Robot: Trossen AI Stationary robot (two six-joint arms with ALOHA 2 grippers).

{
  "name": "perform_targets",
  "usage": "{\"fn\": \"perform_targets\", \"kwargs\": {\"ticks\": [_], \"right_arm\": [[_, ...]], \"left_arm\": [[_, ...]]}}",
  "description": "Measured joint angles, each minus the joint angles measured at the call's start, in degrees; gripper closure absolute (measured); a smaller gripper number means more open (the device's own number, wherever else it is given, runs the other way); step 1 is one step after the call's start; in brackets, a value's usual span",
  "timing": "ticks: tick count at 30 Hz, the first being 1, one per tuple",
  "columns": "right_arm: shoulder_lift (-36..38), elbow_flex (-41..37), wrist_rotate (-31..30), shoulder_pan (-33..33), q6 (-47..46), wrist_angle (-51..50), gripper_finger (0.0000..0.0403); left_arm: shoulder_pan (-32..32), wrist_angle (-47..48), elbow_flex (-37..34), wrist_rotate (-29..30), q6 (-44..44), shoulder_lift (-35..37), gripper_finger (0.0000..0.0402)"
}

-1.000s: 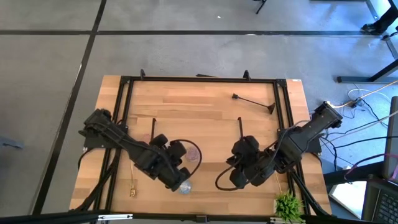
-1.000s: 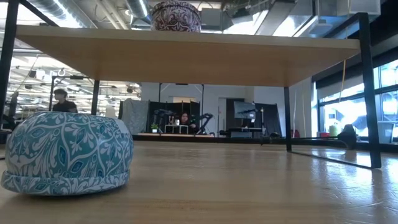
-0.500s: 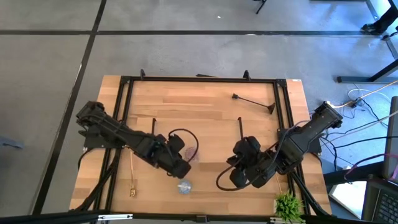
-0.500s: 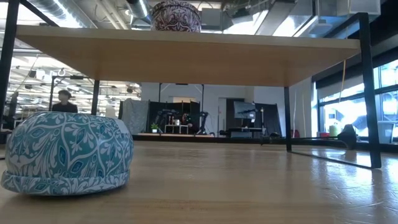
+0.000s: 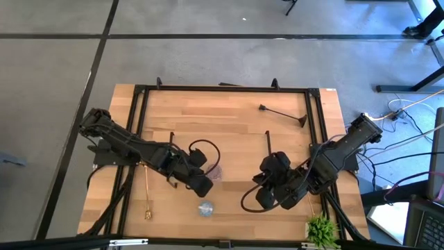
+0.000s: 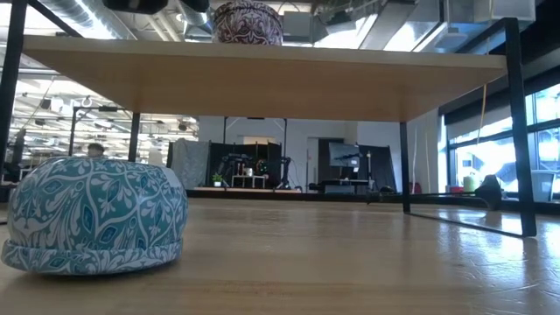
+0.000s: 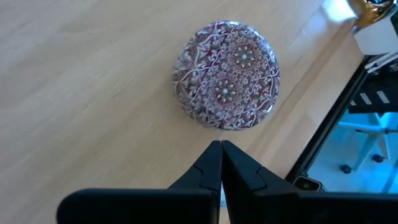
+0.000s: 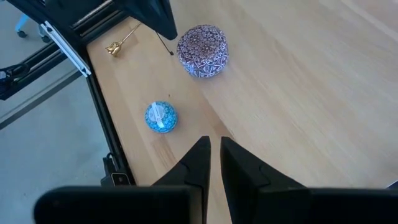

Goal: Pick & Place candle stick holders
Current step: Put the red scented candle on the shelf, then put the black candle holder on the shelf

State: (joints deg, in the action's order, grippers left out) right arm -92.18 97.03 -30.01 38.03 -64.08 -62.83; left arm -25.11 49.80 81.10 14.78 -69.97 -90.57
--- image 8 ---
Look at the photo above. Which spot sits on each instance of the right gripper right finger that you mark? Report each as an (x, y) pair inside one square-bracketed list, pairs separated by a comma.
[(239, 180)]

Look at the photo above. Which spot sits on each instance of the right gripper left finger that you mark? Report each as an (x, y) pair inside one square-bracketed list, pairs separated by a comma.
[(196, 168)]

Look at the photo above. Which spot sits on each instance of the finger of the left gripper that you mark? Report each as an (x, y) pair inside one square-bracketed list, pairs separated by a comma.
[(149, 15)]

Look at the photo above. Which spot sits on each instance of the gold candlestick holder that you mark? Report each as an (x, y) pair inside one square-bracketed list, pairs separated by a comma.
[(116, 48)]

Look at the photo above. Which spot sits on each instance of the teal patterned candle tin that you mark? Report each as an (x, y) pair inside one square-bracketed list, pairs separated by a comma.
[(161, 116)]

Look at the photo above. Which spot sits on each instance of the purple patterned candle tin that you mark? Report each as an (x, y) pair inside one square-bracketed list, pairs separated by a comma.
[(202, 49)]

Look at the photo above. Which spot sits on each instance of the office chair base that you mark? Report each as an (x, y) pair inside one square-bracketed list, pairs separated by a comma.
[(31, 29)]

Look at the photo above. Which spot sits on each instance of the black table-level camera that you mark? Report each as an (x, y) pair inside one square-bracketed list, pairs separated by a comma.
[(119, 177)]

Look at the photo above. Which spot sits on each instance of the silver frame bracket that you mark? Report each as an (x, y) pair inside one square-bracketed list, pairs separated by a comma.
[(65, 48)]

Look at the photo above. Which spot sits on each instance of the black aluminium table frame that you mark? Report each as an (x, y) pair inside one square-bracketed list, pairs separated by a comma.
[(107, 124)]

